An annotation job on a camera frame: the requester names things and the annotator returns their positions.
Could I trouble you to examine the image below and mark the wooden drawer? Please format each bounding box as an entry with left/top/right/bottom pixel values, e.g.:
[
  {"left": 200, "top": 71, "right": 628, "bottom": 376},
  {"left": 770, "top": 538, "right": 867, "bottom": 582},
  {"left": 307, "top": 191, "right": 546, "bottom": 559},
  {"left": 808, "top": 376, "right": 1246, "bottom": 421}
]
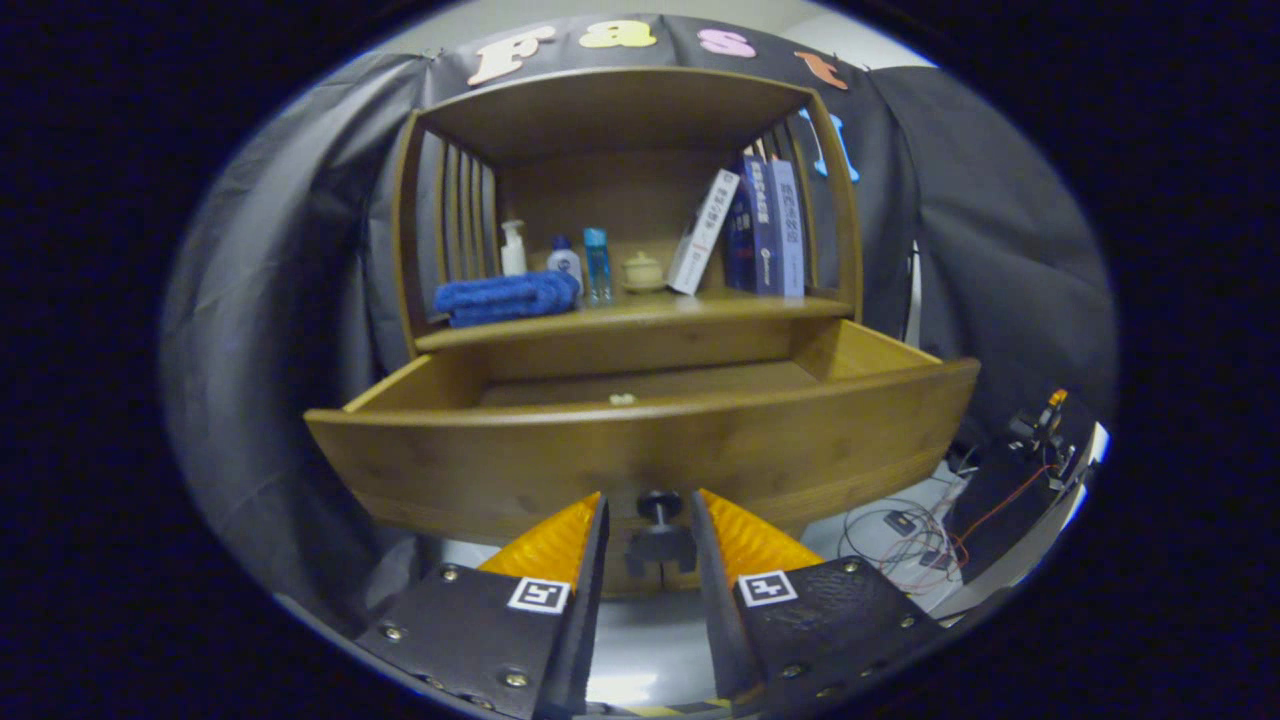
[{"left": 303, "top": 318, "right": 983, "bottom": 599}]

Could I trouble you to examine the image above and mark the white book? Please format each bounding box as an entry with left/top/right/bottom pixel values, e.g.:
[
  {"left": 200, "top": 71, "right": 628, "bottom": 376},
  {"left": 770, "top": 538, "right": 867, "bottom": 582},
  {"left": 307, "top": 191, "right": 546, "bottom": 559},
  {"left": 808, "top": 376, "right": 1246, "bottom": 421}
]
[{"left": 667, "top": 168, "right": 742, "bottom": 297}]

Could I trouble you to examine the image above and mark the clear blue bottle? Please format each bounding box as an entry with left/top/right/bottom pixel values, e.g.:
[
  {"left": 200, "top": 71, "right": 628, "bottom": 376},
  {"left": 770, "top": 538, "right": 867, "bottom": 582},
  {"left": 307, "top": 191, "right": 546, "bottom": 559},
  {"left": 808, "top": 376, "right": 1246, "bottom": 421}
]
[{"left": 584, "top": 227, "right": 613, "bottom": 304}]

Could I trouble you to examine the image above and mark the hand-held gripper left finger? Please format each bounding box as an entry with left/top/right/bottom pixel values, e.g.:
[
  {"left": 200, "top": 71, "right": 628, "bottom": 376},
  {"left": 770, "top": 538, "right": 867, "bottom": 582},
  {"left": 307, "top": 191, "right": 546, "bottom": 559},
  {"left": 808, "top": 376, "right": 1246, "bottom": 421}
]
[{"left": 355, "top": 492, "right": 611, "bottom": 720}]

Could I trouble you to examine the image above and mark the wooden cabinet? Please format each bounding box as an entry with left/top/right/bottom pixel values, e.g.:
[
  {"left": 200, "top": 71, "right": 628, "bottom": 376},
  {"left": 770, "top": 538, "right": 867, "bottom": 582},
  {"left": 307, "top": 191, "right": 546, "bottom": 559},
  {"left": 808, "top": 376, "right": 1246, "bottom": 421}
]
[{"left": 392, "top": 66, "right": 866, "bottom": 359}]

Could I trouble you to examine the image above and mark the light blue book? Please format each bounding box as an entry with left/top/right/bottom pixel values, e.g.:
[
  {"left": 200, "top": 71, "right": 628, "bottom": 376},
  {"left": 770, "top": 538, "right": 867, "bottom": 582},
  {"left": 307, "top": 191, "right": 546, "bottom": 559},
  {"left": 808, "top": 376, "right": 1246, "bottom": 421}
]
[{"left": 768, "top": 158, "right": 807, "bottom": 299}]

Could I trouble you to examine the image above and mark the cream lidded teacup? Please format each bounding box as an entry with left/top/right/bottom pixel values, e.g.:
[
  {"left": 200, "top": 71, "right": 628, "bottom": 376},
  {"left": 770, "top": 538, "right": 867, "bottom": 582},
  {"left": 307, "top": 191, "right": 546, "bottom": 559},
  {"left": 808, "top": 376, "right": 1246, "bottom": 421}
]
[{"left": 620, "top": 251, "right": 667, "bottom": 294}]

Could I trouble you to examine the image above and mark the tangle of thin cables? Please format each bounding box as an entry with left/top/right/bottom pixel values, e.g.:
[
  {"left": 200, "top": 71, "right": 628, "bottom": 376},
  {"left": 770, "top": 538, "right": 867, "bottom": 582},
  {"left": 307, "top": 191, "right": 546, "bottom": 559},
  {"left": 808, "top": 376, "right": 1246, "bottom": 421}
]
[{"left": 838, "top": 470, "right": 1001, "bottom": 596}]

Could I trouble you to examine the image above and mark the white bottle with blue cap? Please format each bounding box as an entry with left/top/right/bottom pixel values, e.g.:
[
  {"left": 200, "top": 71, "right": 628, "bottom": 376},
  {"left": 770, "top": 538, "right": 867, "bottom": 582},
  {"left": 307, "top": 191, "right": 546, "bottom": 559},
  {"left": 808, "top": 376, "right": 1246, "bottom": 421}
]
[{"left": 547, "top": 235, "right": 584, "bottom": 296}]

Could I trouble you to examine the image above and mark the black backdrop cloth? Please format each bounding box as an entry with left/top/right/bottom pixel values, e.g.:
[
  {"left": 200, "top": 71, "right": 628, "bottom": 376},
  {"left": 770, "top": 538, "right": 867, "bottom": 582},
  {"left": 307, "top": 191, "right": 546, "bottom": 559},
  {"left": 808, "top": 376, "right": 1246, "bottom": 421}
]
[{"left": 160, "top": 12, "right": 1119, "bottom": 601}]

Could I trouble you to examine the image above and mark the black drawer knob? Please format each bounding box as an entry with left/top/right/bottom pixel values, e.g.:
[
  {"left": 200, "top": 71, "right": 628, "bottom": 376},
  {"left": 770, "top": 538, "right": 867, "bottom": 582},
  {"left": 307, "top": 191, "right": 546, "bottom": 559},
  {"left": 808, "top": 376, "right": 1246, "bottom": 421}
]
[{"left": 625, "top": 489, "right": 698, "bottom": 578}]

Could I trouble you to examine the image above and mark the blue folded towel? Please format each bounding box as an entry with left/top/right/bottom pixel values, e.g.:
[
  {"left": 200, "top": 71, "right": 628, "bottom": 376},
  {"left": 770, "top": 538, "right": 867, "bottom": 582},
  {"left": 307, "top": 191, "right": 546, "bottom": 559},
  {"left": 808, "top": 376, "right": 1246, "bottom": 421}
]
[{"left": 433, "top": 270, "right": 582, "bottom": 329}]

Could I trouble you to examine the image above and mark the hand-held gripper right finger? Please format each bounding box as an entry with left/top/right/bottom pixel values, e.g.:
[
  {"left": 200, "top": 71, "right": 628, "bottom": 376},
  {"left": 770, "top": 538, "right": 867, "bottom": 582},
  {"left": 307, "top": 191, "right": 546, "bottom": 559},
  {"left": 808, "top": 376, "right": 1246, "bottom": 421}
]
[{"left": 690, "top": 488, "right": 946, "bottom": 713}]

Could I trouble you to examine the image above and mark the dark blue book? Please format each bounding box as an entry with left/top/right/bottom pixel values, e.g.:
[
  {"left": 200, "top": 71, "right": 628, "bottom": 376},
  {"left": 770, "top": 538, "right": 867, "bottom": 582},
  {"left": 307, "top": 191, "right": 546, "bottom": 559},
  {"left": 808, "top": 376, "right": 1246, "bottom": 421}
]
[{"left": 725, "top": 155, "right": 778, "bottom": 296}]

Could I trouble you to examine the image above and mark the wooden countertop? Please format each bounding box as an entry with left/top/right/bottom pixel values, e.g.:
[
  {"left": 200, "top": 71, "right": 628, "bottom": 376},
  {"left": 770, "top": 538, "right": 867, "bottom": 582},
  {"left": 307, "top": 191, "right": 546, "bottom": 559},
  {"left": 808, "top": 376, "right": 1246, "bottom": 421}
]
[{"left": 413, "top": 285, "right": 858, "bottom": 353}]

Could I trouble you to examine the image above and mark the black equipment with orange part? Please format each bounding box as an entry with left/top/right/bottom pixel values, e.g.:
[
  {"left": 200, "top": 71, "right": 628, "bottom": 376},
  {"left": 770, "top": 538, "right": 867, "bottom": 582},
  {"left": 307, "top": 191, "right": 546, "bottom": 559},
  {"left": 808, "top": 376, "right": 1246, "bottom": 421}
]
[{"left": 945, "top": 388, "right": 1106, "bottom": 586}]

